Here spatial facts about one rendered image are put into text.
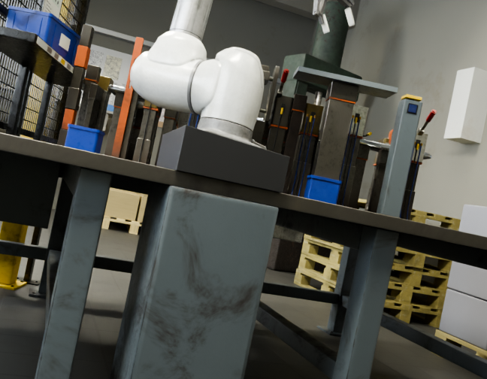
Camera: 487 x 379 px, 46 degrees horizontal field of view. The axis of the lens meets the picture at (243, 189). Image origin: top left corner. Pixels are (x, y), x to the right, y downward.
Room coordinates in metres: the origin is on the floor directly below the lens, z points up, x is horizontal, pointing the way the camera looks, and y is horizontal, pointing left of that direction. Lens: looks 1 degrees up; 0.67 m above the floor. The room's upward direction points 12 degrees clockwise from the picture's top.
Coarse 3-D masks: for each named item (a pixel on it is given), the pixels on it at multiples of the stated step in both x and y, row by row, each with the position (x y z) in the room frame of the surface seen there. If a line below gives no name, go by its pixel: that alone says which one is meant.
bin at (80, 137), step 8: (72, 128) 1.91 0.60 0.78; (80, 128) 1.91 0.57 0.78; (88, 128) 1.91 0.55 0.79; (72, 136) 1.91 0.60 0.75; (80, 136) 1.92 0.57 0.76; (88, 136) 1.92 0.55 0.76; (96, 136) 1.92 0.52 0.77; (72, 144) 1.91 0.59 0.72; (80, 144) 1.92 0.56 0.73; (88, 144) 1.92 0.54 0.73; (96, 144) 1.93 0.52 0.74; (96, 152) 1.95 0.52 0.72
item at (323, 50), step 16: (336, 16) 6.07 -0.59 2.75; (320, 32) 6.12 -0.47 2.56; (336, 32) 6.07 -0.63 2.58; (320, 48) 6.10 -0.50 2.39; (336, 48) 6.08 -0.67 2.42; (288, 64) 6.04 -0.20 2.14; (304, 64) 5.85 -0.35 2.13; (320, 64) 5.96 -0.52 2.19; (336, 64) 6.10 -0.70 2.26; (288, 80) 6.01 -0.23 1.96; (288, 96) 5.96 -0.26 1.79; (320, 96) 6.20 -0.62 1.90; (272, 240) 5.86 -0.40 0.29; (272, 256) 5.82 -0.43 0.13; (288, 256) 5.86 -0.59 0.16
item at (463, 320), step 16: (464, 208) 3.33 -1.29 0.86; (480, 208) 3.21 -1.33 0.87; (464, 224) 3.31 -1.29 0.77; (480, 224) 3.19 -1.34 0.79; (464, 272) 3.23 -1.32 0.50; (480, 272) 3.12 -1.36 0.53; (464, 288) 3.21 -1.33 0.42; (480, 288) 3.09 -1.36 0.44; (448, 304) 3.31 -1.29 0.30; (464, 304) 3.19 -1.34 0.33; (480, 304) 3.08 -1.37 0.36; (448, 320) 3.28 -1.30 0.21; (464, 320) 3.16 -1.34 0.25; (480, 320) 3.06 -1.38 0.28; (448, 336) 3.25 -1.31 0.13; (464, 336) 3.14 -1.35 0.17; (480, 336) 3.04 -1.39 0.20; (480, 352) 3.01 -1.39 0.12
